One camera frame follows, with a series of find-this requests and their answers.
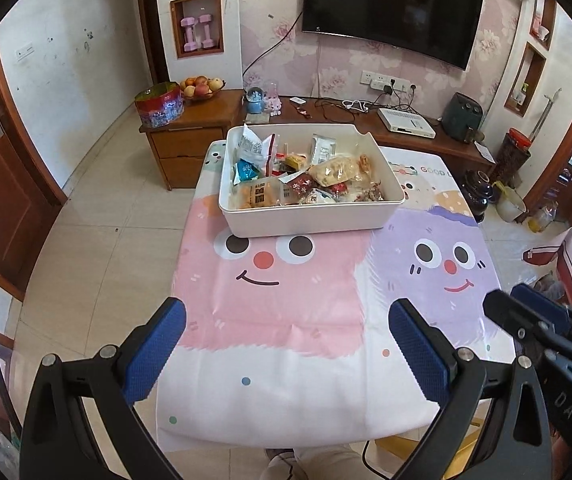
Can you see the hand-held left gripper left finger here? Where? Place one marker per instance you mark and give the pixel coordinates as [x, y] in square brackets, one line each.
[153, 355]

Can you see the brown wooden door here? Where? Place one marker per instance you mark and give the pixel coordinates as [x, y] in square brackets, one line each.
[0, 185]

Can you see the white wall socket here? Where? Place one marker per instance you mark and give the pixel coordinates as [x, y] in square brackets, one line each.
[386, 81]

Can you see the bowl of fruit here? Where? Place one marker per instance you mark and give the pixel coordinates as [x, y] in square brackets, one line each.
[201, 89]

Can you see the clear bag of pale puffs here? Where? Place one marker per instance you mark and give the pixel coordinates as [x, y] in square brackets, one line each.
[338, 170]
[368, 165]

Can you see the black wall television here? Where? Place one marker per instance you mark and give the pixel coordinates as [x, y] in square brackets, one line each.
[391, 5]

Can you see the red snack packet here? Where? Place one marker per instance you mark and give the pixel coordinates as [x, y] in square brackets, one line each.
[340, 189]

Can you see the white bucket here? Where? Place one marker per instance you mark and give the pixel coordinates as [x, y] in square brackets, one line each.
[511, 207]

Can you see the dark brown ceramic jar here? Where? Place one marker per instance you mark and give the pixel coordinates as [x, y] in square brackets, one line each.
[480, 195]

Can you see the clear yellow pastry packet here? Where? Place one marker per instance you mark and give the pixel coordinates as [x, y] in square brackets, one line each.
[261, 195]

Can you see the white plastic storage bin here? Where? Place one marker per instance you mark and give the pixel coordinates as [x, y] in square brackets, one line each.
[311, 220]

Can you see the orange and white packet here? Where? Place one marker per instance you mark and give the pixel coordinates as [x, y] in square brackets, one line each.
[325, 150]

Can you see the white snack packet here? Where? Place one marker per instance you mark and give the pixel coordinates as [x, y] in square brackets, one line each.
[253, 145]

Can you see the pink toy figure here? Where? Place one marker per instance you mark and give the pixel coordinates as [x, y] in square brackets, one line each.
[274, 106]

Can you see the blue snack packet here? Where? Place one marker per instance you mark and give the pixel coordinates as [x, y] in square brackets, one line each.
[246, 172]

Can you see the red round tin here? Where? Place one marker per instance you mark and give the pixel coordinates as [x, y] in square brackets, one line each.
[159, 107]

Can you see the yellow stool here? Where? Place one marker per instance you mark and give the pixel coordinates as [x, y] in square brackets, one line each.
[411, 442]

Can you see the cartoon printed tablecloth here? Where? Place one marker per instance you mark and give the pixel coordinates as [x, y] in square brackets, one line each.
[291, 320]

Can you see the wooden television cabinet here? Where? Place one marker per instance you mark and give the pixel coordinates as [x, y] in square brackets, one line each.
[185, 150]

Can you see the clear bag of brown nuts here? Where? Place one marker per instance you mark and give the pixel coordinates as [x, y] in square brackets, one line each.
[368, 192]

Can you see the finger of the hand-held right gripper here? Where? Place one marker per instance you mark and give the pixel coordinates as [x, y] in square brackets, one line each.
[546, 302]
[521, 317]

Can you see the blue snow globe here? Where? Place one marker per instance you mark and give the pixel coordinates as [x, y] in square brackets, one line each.
[255, 101]

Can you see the dark jar with red lid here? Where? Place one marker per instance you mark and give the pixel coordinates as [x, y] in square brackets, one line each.
[513, 157]

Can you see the white set-top box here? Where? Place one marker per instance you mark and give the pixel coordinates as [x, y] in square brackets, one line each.
[406, 122]

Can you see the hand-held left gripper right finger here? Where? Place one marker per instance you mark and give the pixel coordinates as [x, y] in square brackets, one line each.
[416, 355]

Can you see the small white remote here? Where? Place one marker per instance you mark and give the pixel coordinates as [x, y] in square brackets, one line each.
[298, 100]

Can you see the plastic bottle of yellow liquid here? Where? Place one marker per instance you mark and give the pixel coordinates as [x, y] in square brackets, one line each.
[541, 220]

